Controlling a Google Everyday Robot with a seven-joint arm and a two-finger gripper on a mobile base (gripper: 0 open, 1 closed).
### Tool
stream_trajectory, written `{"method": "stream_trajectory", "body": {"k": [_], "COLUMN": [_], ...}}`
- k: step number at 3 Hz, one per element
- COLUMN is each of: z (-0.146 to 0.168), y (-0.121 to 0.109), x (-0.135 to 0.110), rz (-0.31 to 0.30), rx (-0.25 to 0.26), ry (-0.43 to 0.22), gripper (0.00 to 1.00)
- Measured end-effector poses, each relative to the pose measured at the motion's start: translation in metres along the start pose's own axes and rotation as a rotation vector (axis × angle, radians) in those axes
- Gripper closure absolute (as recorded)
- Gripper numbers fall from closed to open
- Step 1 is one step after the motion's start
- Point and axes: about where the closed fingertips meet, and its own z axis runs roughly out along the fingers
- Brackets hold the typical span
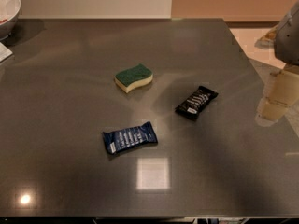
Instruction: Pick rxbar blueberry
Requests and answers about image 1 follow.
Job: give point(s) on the white paper sheet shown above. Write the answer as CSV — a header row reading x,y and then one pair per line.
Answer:
x,y
4,52

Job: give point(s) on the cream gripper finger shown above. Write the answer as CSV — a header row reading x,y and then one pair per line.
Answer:
x,y
280,92

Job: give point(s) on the blue rxbar wrapper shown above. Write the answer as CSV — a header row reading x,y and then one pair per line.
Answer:
x,y
127,138

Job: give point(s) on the black rxbar wrapper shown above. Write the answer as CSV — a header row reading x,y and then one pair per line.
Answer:
x,y
196,103

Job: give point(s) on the white bowl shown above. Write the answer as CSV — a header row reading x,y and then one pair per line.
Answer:
x,y
9,13

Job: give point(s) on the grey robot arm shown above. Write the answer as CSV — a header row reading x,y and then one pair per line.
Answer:
x,y
286,43

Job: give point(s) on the green and yellow sponge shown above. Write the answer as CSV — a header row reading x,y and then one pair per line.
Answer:
x,y
133,78

